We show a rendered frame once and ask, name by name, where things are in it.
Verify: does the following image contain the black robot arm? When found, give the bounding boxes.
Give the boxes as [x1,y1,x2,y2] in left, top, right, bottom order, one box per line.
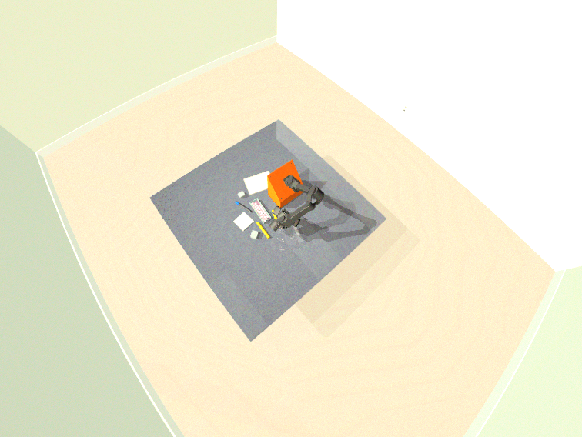
[269,175,324,232]

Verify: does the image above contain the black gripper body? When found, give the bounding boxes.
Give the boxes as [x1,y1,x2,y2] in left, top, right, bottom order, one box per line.
[273,206,300,227]

